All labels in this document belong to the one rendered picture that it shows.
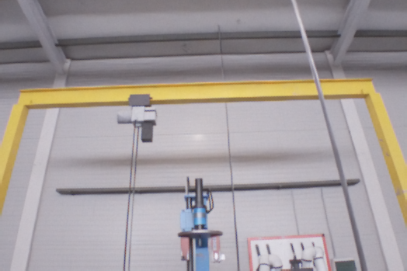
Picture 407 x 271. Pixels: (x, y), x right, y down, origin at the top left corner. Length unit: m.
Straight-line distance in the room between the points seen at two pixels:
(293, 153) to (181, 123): 2.57
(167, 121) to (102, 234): 2.72
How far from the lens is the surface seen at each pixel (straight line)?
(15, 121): 4.77
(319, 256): 3.96
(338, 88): 4.78
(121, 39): 7.54
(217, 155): 6.42
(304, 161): 6.71
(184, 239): 3.97
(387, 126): 4.65
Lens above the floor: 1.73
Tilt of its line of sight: 29 degrees up
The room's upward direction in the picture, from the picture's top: 2 degrees counter-clockwise
